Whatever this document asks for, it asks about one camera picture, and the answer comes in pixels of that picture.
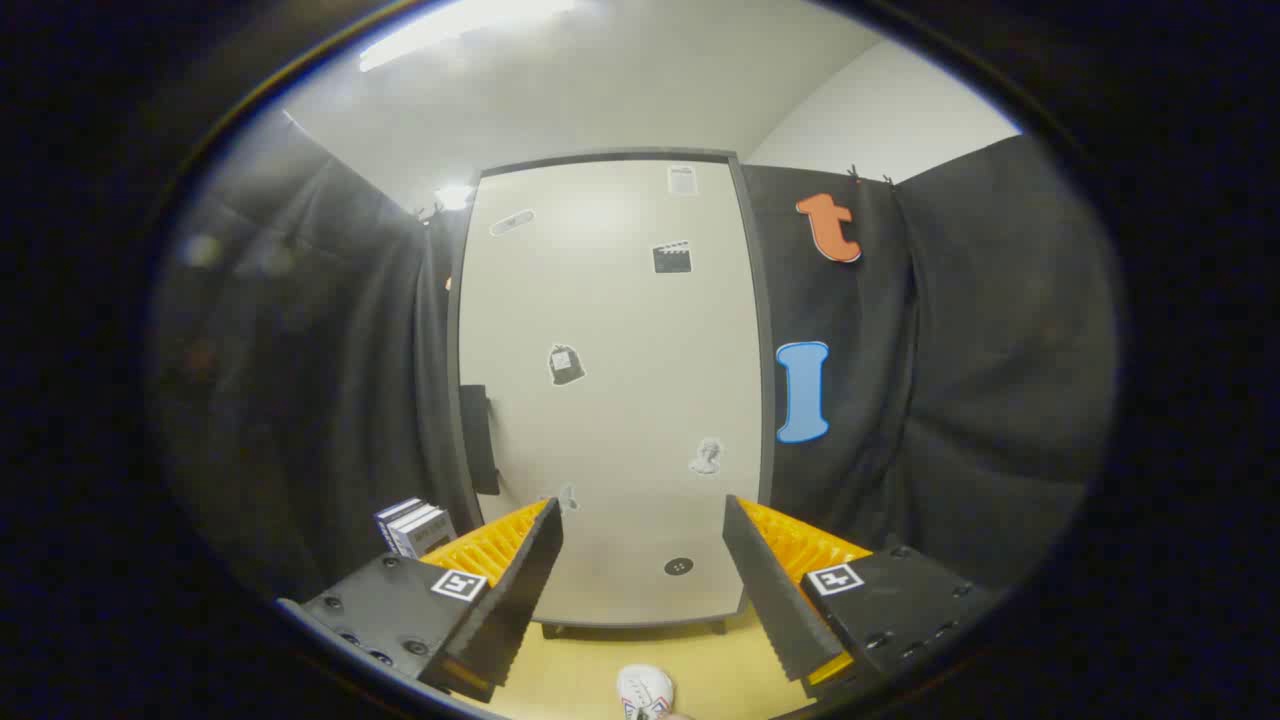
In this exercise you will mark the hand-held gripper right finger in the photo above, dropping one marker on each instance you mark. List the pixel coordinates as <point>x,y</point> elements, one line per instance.
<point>770,600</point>

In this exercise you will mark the grey shoe cabinet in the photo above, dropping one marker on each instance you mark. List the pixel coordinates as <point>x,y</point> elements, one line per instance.
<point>767,320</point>

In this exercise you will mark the black backdrop cloth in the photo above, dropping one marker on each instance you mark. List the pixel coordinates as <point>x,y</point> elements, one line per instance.
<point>1000,350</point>

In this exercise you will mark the white book figure cover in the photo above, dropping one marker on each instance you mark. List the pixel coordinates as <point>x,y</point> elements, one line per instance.
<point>428,532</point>

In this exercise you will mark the blue white book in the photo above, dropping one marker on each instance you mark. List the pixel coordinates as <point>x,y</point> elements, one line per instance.
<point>390,518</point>

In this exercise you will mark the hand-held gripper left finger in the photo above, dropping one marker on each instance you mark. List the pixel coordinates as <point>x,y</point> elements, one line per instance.
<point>515,600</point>

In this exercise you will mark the white shoe red blue stripes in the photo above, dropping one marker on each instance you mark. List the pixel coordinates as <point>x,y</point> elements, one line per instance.
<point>645,688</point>

